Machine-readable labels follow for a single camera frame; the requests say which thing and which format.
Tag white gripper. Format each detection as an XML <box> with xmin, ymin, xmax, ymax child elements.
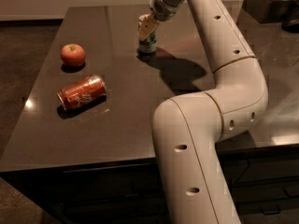
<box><xmin>137</xmin><ymin>0</ymin><xmax>178</xmax><ymax>41</ymax></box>

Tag green and white 7up can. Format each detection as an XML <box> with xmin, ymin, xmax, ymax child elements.
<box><xmin>138</xmin><ymin>30</ymin><xmax>156</xmax><ymax>54</ymax></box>

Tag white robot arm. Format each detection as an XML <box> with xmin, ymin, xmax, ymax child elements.
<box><xmin>138</xmin><ymin>0</ymin><xmax>268</xmax><ymax>224</ymax></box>

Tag red cola can lying down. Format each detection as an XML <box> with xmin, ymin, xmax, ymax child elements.
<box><xmin>56</xmin><ymin>75</ymin><xmax>107</xmax><ymax>111</ymax></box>

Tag red apple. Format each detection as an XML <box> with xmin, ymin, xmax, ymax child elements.
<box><xmin>61</xmin><ymin>44</ymin><xmax>86</xmax><ymax>67</ymax></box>

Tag dark snack box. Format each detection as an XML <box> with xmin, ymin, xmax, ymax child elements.
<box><xmin>242</xmin><ymin>0</ymin><xmax>296</xmax><ymax>23</ymax></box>

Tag dark cabinet drawers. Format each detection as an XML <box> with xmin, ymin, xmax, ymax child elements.
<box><xmin>1</xmin><ymin>146</ymin><xmax>299</xmax><ymax>224</ymax></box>

